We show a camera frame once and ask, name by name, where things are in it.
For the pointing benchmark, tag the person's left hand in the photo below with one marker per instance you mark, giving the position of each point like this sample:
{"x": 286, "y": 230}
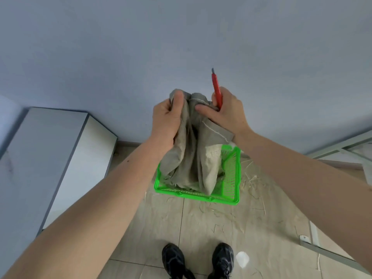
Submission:
{"x": 164, "y": 120}

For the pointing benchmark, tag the red utility knife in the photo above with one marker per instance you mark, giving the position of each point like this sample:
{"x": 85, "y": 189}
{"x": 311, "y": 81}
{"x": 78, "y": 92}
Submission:
{"x": 216, "y": 85}

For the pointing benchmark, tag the person's left forearm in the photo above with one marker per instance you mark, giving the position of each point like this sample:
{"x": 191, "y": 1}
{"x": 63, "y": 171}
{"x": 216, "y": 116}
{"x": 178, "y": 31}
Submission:
{"x": 96, "y": 206}

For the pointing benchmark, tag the white metal table frame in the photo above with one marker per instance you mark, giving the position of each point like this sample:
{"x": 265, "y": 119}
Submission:
{"x": 334, "y": 150}

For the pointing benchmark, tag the person's right hand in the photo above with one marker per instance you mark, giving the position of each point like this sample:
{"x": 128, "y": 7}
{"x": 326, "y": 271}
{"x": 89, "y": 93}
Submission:
{"x": 231, "y": 116}

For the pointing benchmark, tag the person's left thumb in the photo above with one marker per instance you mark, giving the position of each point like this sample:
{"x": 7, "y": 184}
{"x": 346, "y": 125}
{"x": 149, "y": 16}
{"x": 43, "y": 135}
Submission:
{"x": 177, "y": 101}

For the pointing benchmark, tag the person's black shoe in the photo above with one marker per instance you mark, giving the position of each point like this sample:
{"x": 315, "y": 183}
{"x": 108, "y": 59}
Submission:
{"x": 222, "y": 258}
{"x": 173, "y": 260}

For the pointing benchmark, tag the person's right forearm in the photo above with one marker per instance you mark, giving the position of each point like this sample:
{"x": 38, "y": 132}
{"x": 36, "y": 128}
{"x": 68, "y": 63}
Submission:
{"x": 305, "y": 183}

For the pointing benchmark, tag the grey cloth sack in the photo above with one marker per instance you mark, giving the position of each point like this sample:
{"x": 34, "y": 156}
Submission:
{"x": 191, "y": 153}

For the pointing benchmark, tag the green plastic basket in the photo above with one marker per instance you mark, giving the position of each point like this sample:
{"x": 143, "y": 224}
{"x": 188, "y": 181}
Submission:
{"x": 229, "y": 183}

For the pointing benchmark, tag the white cabinet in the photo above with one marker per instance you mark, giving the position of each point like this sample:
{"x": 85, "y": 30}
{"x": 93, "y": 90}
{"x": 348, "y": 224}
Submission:
{"x": 32, "y": 148}

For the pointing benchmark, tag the person's black right shoe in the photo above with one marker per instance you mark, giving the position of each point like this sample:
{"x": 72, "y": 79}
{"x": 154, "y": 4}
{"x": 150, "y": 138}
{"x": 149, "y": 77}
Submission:
{"x": 222, "y": 258}

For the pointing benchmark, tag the person's black left shoe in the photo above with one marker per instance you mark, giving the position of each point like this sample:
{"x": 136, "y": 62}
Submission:
{"x": 173, "y": 260}

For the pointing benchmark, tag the person's right thumb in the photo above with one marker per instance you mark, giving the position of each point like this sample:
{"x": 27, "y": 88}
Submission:
{"x": 207, "y": 110}

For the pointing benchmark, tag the white paper scrap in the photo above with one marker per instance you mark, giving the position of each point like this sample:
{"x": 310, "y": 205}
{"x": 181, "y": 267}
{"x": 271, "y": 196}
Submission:
{"x": 242, "y": 259}

